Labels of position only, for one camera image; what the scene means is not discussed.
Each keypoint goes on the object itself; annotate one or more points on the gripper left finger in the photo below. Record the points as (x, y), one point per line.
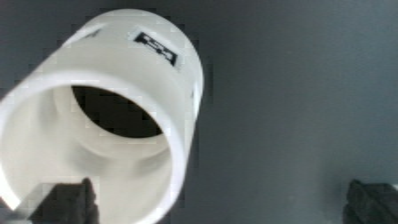
(68, 206)

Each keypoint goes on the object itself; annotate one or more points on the white lamp shade cone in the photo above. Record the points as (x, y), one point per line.
(98, 120)

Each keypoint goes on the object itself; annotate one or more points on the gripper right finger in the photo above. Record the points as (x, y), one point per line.
(372, 204)

